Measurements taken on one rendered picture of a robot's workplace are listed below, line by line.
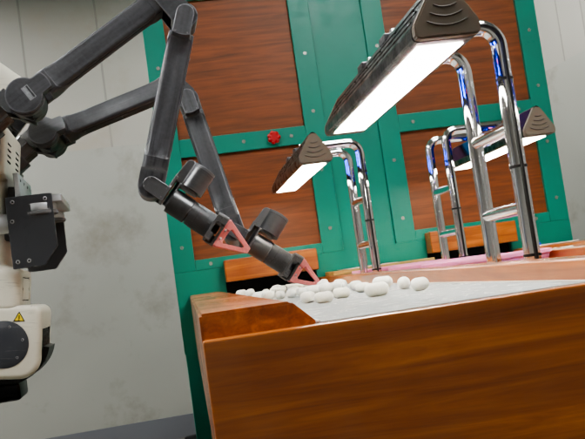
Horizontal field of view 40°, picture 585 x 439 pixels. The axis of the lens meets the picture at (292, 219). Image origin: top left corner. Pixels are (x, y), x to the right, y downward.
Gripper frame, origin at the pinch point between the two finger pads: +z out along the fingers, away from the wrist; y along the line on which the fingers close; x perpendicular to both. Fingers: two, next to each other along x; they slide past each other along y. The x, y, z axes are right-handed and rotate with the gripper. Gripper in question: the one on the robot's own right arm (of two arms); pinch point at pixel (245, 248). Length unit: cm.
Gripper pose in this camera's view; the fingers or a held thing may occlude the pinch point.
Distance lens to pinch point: 178.9
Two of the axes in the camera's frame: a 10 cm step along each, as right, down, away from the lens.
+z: 8.3, 5.5, 0.7
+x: -5.4, 8.3, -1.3
